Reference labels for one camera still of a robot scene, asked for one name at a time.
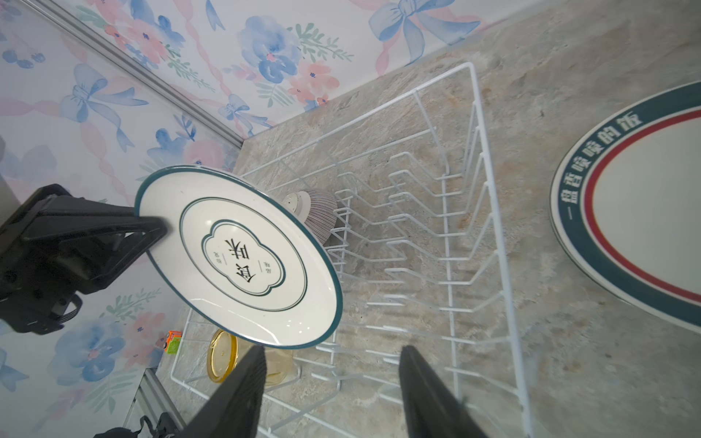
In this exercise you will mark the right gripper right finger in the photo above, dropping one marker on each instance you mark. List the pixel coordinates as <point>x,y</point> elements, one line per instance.
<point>430,409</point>

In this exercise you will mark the striped ceramic bowl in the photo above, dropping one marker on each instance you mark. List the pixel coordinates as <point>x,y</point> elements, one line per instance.
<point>316,209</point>

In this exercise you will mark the plain white plate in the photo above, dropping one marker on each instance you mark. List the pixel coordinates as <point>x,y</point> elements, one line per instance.
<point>240,259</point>

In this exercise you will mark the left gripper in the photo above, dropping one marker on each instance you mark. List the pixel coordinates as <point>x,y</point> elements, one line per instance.
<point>98,242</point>

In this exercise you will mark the yellow plastic cup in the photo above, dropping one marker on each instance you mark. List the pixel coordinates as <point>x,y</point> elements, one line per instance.
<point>226,351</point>

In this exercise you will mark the green red banded plate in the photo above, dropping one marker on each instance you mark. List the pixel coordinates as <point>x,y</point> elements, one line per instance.
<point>625,205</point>

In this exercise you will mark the white wire dish rack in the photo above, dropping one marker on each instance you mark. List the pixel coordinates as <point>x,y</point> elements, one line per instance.
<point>420,252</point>

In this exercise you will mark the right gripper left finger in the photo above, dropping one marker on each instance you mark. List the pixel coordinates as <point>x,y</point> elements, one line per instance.
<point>234,408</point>

